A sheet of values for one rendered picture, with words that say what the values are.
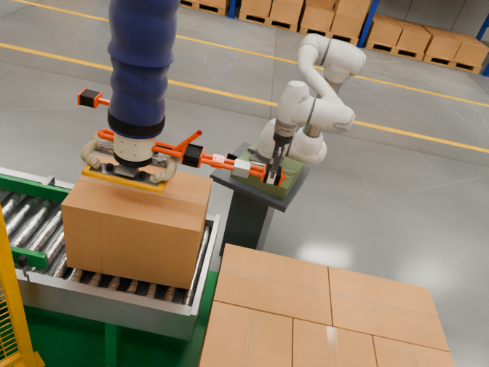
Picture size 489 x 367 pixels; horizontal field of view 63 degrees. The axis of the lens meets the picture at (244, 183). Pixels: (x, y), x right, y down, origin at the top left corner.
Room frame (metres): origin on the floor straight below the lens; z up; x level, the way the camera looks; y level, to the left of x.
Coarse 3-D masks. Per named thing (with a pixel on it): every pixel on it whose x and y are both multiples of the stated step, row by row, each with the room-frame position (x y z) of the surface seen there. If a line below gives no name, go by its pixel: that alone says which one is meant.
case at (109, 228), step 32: (96, 192) 1.33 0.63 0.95; (128, 192) 1.38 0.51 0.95; (192, 192) 1.49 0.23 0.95; (64, 224) 1.21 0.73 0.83; (96, 224) 1.22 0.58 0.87; (128, 224) 1.23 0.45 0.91; (160, 224) 1.24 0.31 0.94; (192, 224) 1.28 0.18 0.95; (96, 256) 1.22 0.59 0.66; (128, 256) 1.23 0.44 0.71; (160, 256) 1.24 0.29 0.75; (192, 256) 1.25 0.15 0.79
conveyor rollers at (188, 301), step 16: (0, 192) 1.59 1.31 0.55; (16, 192) 1.62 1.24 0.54; (32, 208) 1.55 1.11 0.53; (48, 208) 1.56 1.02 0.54; (16, 224) 1.40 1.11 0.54; (32, 224) 1.42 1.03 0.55; (48, 224) 1.44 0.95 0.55; (16, 240) 1.29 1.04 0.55; (64, 240) 1.38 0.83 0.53; (208, 240) 1.62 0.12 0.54; (48, 256) 1.24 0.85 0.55; (64, 256) 1.27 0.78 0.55; (64, 272) 1.19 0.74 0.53; (80, 272) 1.20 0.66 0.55; (96, 272) 1.22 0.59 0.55; (112, 288) 1.15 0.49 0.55; (128, 288) 1.18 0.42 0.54; (176, 288) 1.25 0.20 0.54; (192, 288) 1.26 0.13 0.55
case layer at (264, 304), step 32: (224, 256) 1.52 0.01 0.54; (256, 256) 1.58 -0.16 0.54; (224, 288) 1.31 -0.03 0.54; (256, 288) 1.36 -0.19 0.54; (288, 288) 1.41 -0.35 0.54; (320, 288) 1.46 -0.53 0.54; (352, 288) 1.52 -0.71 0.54; (384, 288) 1.57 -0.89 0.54; (416, 288) 1.63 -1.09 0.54; (224, 320) 1.13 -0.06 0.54; (256, 320) 1.17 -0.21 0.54; (288, 320) 1.22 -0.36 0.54; (320, 320) 1.26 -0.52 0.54; (352, 320) 1.31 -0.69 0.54; (384, 320) 1.35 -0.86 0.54; (416, 320) 1.40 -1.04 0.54; (224, 352) 0.97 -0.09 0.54; (256, 352) 1.01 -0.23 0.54; (288, 352) 1.05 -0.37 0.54; (320, 352) 1.09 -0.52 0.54; (352, 352) 1.13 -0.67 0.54; (384, 352) 1.17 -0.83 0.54; (416, 352) 1.21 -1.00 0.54; (448, 352) 1.26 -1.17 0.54
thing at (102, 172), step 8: (88, 168) 1.28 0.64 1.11; (104, 168) 1.31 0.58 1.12; (112, 168) 1.30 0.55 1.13; (96, 176) 1.26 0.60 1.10; (104, 176) 1.26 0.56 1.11; (112, 176) 1.27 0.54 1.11; (120, 176) 1.28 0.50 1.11; (128, 176) 1.30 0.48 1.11; (136, 176) 1.31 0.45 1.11; (144, 176) 1.30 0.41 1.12; (128, 184) 1.26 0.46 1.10; (136, 184) 1.27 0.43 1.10; (144, 184) 1.28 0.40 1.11; (152, 184) 1.29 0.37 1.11; (160, 184) 1.31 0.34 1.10; (160, 192) 1.27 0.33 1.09
